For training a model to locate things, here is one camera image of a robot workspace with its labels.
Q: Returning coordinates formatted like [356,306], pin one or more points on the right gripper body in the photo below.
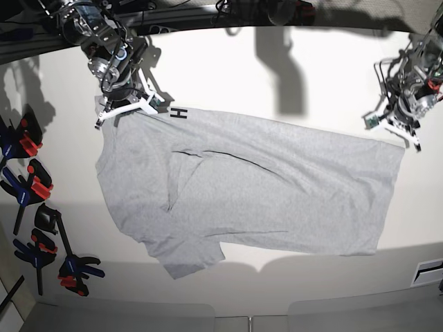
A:
[119,90]

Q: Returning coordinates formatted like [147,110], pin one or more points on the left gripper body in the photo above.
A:
[410,108]

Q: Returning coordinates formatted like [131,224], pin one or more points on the grey T-shirt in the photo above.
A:
[183,181]

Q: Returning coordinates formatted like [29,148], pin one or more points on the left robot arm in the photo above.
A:
[411,82]

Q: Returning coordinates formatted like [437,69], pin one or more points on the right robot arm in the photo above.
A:
[114,54]

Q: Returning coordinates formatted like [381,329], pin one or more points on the top blue orange bar clamp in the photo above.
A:
[21,142]

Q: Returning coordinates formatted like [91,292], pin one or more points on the blue orange bar clamp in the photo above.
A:
[21,142]
[39,254]
[34,189]

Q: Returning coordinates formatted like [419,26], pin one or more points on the white label with black mark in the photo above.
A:
[427,272]

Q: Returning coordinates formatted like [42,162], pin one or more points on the long black bar clamp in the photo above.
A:
[74,269]

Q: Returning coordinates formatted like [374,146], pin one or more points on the black strip at table corner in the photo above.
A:
[11,293]

